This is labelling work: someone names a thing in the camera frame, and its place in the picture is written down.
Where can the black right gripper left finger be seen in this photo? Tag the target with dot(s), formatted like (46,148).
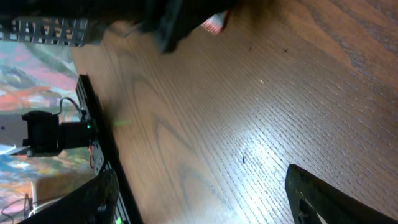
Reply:
(94,202)

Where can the red stick sachet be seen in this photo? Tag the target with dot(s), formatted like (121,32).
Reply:
(216,23)

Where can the grey plastic basket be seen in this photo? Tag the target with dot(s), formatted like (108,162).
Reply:
(52,31)

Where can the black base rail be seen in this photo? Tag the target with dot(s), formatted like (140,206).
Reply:
(105,155)

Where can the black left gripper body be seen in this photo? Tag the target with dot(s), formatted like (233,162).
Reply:
(170,21)

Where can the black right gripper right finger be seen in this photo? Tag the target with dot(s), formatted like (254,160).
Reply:
(312,200)

